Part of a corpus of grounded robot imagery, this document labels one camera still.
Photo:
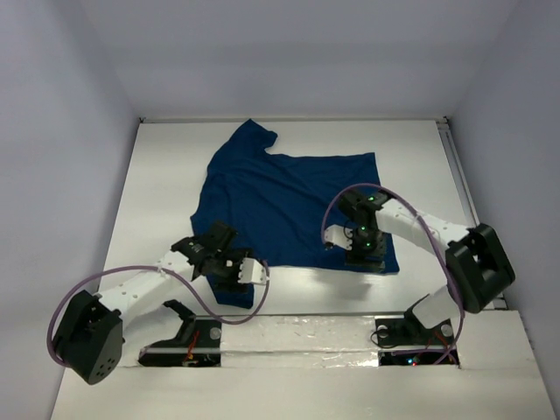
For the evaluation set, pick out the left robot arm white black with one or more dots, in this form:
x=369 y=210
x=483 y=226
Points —
x=86 y=333

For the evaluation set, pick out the silver foil tape strip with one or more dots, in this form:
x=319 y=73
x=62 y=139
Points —
x=300 y=342

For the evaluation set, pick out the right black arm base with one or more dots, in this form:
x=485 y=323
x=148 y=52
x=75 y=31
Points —
x=407 y=343

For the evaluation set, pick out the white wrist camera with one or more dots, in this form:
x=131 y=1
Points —
x=336 y=236
x=253 y=271

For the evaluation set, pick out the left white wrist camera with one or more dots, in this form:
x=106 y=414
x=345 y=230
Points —
x=253 y=271

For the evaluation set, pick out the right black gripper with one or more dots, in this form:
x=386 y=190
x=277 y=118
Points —
x=357 y=256

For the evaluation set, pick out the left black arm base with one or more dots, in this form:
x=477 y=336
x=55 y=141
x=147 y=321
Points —
x=196 y=343

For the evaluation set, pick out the blue t shirt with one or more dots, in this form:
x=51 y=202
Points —
x=276 y=202

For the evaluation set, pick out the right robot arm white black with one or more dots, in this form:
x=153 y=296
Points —
x=474 y=262

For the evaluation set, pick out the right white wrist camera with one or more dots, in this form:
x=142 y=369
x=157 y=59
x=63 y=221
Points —
x=336 y=236

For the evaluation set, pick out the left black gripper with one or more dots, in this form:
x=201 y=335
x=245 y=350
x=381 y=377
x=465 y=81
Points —
x=225 y=283

